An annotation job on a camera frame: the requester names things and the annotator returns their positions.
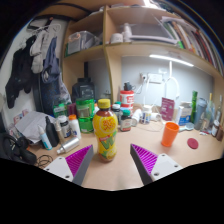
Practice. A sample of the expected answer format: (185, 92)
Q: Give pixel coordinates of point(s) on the under-shelf light strip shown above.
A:
(171, 60)

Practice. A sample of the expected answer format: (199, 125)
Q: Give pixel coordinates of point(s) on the silver metal bottle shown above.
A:
(68, 145)

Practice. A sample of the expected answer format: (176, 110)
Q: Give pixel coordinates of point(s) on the white wall power outlet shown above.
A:
(154, 78)

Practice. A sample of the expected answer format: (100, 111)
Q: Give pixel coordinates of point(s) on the black slim bottle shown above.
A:
(51, 133)

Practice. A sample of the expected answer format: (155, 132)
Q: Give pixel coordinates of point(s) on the dark bottle green cap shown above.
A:
(126, 121)

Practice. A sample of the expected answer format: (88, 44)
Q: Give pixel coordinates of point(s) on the magenta foil pouch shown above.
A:
(167, 109)

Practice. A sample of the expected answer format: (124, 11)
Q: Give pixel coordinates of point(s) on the orange plastic cup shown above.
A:
(170, 135)

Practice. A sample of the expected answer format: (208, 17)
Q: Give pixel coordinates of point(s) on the green translucent jar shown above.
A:
(85, 115)

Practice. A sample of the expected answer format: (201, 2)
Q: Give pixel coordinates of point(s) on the dark spread jar white lid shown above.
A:
(215, 129)

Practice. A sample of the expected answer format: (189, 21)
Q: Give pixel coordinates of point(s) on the clear glass bottle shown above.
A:
(219, 110)

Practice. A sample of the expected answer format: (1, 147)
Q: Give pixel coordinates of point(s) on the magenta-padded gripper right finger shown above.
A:
(146, 160)

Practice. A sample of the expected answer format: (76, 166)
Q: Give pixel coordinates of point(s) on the yellow labelled tea drink bottle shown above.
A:
(105, 133)

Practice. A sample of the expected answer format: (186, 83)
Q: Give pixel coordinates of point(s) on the white bottle blue label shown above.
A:
(146, 115)

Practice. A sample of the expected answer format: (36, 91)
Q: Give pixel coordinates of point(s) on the black headphones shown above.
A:
(16, 150)

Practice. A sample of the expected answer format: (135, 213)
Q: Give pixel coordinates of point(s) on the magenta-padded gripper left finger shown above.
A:
(78, 160)

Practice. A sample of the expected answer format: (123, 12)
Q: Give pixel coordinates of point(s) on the tall green box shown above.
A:
(194, 106)

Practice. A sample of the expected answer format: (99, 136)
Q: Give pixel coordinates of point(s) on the large black jar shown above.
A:
(83, 90)

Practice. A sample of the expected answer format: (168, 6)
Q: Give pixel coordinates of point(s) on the flat round red coaster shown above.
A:
(192, 143)

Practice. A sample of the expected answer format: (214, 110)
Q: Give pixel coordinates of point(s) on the white bottle orange cap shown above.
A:
(74, 127)

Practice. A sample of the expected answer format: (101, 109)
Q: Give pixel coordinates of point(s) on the grey shaker bottle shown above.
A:
(200, 113)

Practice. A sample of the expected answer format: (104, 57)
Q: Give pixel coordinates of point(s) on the brown ceramic mug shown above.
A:
(220, 132)

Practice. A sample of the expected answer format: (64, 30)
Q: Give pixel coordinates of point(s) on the red and white canister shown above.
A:
(127, 98)

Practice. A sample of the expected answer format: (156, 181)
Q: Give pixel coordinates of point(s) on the light blue hand mirror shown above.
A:
(188, 126)

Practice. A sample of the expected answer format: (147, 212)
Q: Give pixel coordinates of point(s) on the hanging clothes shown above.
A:
(50, 73)

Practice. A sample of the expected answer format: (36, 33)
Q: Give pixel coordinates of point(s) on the white paper sheet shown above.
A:
(30, 125)

